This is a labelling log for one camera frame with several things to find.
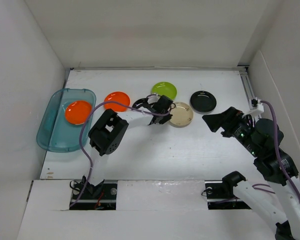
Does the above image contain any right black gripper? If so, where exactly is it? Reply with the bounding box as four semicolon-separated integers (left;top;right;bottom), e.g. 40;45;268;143
202;105;261;157

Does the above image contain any green plate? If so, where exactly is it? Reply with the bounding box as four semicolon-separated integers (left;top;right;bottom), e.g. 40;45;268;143
151;81;178;100

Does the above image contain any black plate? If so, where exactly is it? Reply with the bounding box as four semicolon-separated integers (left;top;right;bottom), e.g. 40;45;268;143
132;97;151;111
190;90;217;113

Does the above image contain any beige plate with drawings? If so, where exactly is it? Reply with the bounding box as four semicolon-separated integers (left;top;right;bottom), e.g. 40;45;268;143
169;102;194;128

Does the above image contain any orange plate front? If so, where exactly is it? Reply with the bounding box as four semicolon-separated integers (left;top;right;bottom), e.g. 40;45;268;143
64;100;92;125

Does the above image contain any orange plate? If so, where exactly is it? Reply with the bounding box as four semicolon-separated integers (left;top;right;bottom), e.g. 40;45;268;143
104;91;131;112
64;100;92;125

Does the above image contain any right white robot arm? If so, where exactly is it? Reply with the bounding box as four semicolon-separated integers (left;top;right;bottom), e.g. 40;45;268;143
202;107;300;240

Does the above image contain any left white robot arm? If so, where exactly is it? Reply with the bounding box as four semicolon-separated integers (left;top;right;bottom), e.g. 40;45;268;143
77;93;176;199

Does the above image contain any teal plastic bin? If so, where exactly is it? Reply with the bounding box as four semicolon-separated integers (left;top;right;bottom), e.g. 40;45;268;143
36;88;96;153

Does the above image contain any orange plate back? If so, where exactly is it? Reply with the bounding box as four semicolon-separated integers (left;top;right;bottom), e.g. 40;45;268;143
104;91;131;112

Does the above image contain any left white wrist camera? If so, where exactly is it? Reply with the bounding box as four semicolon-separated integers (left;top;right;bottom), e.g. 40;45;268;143
146;93;160;99

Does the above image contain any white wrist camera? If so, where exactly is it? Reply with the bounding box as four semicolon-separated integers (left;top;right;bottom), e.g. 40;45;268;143
146;93;160;99
243;97;264;118

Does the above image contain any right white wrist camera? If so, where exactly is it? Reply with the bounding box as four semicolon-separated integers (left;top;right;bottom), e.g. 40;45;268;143
243;97;264;118

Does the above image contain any aluminium rail right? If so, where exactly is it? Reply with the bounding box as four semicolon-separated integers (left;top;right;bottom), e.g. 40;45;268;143
237;65;262;121

